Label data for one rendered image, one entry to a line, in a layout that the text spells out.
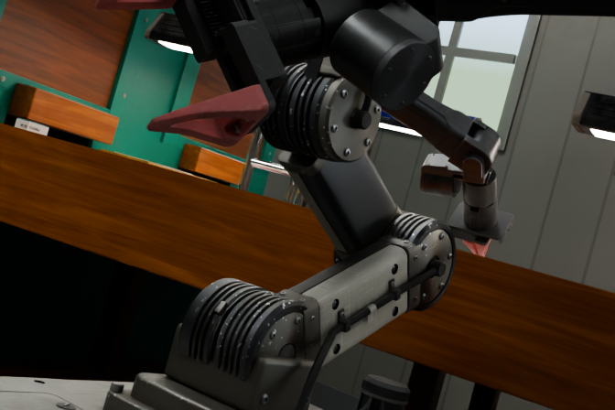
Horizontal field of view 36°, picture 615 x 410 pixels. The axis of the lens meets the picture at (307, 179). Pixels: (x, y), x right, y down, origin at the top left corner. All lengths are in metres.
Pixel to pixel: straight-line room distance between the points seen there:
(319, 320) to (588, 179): 2.55
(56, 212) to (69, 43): 0.54
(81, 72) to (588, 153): 1.98
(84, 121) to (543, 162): 1.96
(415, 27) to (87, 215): 1.19
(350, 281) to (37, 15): 1.23
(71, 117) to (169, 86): 0.46
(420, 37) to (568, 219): 2.91
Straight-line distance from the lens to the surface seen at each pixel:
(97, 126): 2.30
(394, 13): 0.74
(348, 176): 1.21
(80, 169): 1.85
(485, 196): 1.65
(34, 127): 2.01
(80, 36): 2.31
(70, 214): 1.85
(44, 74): 2.25
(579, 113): 1.79
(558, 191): 3.64
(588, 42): 3.75
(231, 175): 2.83
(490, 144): 1.61
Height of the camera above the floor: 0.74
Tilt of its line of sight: 2 degrees up
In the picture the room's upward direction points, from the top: 16 degrees clockwise
